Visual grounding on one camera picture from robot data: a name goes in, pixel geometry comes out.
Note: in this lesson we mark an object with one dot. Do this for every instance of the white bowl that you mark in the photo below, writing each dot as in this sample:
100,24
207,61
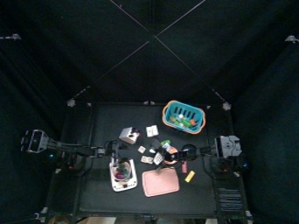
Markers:
116,178

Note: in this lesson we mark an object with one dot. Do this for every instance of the red toy block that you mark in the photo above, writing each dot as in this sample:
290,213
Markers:
184,167

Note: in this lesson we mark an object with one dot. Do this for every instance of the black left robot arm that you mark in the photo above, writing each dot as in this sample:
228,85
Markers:
36,141

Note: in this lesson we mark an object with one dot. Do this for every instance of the pink rectangular tray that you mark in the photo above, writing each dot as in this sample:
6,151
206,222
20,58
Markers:
160,182

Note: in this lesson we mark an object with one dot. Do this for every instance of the teal basket with orange rim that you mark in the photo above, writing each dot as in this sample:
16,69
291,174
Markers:
171,112

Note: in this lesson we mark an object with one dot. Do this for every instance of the white sushi piece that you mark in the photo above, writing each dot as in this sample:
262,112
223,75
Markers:
151,160
142,149
144,159
152,150

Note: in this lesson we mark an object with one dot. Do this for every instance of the yellow toy block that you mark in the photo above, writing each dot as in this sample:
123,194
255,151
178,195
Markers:
190,176

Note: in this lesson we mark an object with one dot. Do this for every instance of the metal frame corner bracket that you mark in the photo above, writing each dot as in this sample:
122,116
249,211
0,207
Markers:
226,106
71,102
291,38
14,37

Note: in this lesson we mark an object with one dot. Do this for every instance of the white knife block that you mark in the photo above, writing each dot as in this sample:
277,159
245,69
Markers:
126,135

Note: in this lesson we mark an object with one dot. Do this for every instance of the black round pot lid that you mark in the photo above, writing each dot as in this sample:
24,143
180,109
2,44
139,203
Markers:
190,149

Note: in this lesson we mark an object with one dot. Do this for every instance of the white box with dark band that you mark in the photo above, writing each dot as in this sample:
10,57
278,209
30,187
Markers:
151,131

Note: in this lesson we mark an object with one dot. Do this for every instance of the white printed label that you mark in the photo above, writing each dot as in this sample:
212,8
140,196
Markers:
230,199

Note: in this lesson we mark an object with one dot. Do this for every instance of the green toy vegetable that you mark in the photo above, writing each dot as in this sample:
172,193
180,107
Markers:
122,169
183,123

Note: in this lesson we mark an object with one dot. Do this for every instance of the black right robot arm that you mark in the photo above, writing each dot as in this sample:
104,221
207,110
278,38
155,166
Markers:
227,145

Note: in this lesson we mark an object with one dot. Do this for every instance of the purple toy vegetable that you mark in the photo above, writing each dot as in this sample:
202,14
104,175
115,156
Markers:
120,176

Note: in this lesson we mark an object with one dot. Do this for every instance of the red toy vegetable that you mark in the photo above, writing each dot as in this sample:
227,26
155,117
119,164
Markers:
192,122

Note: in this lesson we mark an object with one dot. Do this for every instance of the toy corn with green husk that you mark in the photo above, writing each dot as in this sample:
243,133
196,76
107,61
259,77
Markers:
166,143

